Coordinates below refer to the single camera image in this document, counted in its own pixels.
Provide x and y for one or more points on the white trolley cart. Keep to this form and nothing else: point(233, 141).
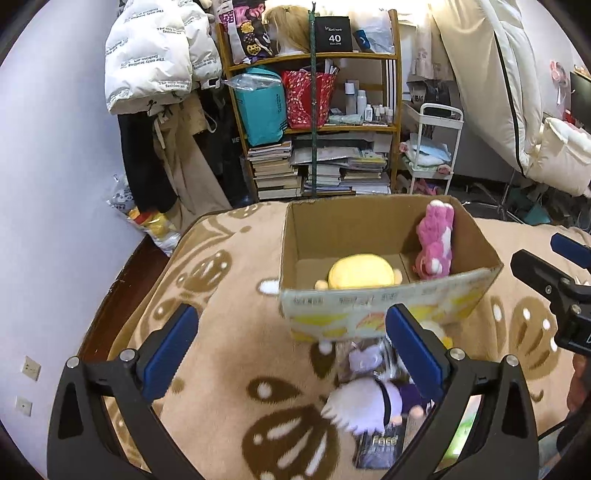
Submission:
point(441, 113)

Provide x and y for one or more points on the black box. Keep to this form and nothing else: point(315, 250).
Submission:
point(334, 37)

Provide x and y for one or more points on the wall socket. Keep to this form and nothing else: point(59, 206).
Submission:
point(23, 405)
point(32, 368)

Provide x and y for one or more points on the teal bag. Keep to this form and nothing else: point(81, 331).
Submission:
point(261, 115)

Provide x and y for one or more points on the wooden shelf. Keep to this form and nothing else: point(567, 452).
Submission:
point(258, 66)

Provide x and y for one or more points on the black coat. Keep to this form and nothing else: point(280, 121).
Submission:
point(143, 175)

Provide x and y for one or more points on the black packet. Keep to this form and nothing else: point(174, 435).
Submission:
point(378, 450)

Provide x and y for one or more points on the stack of books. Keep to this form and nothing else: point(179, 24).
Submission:
point(277, 175)

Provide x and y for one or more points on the translucent plastic bag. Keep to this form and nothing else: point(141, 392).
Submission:
point(374, 27)

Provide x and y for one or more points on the beige coat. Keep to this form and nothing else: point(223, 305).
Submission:
point(194, 175)

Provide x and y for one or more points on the cream pillow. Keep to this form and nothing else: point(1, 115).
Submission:
point(563, 152)

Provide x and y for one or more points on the green pole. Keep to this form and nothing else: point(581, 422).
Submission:
point(315, 138)

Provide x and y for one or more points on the purple plush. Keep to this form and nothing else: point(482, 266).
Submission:
point(364, 359)

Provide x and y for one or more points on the beige patterned blanket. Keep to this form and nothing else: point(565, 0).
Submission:
point(231, 332)

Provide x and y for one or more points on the white-haired plush doll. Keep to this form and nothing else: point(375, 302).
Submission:
point(360, 404)

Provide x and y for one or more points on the red patterned bag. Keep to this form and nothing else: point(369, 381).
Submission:
point(302, 101)

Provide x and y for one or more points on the pink flower decoration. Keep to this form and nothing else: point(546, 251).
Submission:
point(558, 70)

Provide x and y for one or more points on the blonde wig on head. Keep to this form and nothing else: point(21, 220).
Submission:
point(288, 23)

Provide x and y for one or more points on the cardboard box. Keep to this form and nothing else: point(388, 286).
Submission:
point(369, 230)

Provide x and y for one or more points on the yellow plush toy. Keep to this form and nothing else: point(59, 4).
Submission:
point(360, 272)

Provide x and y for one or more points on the black bag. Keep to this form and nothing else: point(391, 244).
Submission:
point(427, 92)

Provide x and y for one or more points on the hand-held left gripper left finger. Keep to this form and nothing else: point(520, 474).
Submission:
point(168, 355)

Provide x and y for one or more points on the group of white bottles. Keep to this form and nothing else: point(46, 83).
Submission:
point(362, 104)

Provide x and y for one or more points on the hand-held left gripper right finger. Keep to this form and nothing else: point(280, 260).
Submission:
point(415, 350)

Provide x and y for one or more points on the printed tote bag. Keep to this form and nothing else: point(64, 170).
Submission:
point(244, 32)

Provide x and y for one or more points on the person's right hand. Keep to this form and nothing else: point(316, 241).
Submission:
point(581, 383)

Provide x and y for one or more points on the white puffer jacket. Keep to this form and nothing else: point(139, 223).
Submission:
point(147, 46)

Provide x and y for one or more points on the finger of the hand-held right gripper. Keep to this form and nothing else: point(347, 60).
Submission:
point(570, 247)
point(535, 270)

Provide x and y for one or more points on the white plastic bag with toys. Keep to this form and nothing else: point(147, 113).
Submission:
point(157, 226)

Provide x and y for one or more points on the pink plush bear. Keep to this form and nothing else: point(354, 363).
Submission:
point(434, 249)

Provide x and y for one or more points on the white mattress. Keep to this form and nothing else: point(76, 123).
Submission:
point(485, 69)

